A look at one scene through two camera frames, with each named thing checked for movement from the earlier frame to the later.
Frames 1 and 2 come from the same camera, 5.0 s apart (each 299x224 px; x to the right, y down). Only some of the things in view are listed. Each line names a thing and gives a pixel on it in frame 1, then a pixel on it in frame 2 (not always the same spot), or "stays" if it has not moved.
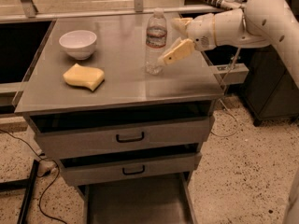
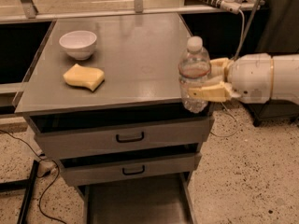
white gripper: (201, 32) → (250, 77)
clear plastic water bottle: (156, 43) → (194, 68)
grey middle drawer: (104, 167) stays
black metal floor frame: (21, 185) stays
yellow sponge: (84, 76) stays
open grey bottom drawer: (167, 200) stays
